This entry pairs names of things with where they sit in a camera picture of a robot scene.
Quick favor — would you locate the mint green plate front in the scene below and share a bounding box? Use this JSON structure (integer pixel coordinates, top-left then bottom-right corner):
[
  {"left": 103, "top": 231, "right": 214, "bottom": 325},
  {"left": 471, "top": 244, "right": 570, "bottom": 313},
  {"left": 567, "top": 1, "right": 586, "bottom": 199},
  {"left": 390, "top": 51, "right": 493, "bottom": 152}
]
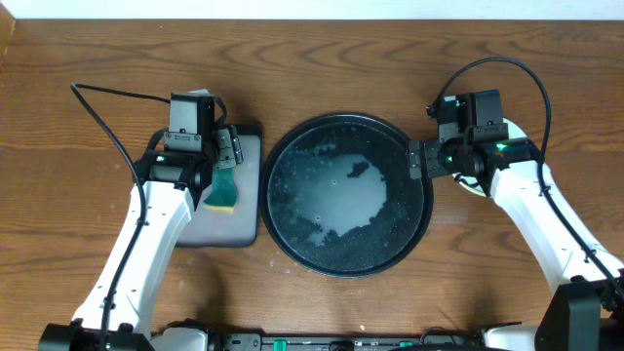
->
[{"left": 452, "top": 118, "right": 527, "bottom": 198}]

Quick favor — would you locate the green sponge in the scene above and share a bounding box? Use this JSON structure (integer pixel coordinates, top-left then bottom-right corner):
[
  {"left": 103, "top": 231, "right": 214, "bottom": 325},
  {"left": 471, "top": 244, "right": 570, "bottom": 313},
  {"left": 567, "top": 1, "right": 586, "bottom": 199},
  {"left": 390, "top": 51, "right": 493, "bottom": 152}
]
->
[{"left": 203, "top": 168, "right": 238, "bottom": 213}]

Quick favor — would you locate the round black tray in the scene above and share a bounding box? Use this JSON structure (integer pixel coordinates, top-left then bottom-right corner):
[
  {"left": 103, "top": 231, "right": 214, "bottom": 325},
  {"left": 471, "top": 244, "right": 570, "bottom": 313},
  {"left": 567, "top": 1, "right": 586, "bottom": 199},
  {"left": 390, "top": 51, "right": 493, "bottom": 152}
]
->
[{"left": 259, "top": 113, "right": 434, "bottom": 278}]

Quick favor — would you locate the black rail with green clips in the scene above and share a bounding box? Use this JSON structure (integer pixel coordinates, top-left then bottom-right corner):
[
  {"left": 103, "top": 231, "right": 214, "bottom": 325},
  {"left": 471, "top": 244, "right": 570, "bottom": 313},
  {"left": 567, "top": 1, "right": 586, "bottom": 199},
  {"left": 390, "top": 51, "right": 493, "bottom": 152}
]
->
[{"left": 150, "top": 319, "right": 537, "bottom": 351}]

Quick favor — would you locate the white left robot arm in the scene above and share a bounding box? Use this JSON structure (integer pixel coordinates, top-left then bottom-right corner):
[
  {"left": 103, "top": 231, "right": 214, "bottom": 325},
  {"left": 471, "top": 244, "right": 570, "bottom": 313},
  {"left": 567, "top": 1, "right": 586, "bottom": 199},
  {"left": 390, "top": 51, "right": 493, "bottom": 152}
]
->
[{"left": 38, "top": 125, "right": 262, "bottom": 350}]

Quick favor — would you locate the grey rectangular tray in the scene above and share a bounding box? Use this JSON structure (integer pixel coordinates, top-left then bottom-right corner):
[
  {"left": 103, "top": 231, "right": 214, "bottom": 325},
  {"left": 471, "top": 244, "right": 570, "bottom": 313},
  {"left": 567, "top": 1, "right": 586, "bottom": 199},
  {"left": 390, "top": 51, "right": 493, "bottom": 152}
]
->
[{"left": 176, "top": 125, "right": 262, "bottom": 248}]

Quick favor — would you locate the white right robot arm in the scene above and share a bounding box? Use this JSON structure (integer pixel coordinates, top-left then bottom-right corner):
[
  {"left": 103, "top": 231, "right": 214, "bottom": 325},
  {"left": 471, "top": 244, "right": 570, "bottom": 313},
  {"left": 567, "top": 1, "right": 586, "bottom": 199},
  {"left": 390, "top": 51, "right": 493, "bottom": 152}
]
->
[{"left": 408, "top": 136, "right": 623, "bottom": 350}]

